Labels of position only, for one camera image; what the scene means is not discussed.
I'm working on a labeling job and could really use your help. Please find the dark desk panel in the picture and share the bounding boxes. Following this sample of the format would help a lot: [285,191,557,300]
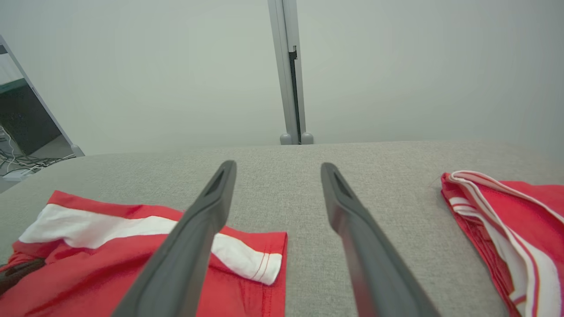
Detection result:
[0,81,62,155]

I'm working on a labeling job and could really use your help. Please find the red white printed T-shirt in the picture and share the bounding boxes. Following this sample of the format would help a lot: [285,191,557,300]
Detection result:
[0,190,288,317]

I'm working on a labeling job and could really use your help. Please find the tangled floor cables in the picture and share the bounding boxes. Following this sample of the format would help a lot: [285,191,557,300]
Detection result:
[0,128,76,177]

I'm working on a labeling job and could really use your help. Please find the red white striped shorts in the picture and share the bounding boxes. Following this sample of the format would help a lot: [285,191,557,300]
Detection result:
[441,170,564,317]

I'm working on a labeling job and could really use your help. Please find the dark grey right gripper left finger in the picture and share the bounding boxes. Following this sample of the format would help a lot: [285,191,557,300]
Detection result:
[110,159,237,317]

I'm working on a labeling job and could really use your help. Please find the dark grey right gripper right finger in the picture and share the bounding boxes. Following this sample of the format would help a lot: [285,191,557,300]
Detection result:
[320,162,442,317]

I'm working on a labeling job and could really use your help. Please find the grey double partition post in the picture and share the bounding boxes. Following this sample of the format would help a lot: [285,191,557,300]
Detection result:
[267,0,314,145]

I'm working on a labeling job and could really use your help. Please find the grey metal partition post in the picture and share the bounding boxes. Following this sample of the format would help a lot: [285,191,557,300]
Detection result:
[0,35,85,158]

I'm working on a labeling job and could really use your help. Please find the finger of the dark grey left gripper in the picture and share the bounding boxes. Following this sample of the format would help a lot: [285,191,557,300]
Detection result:
[0,258,46,295]

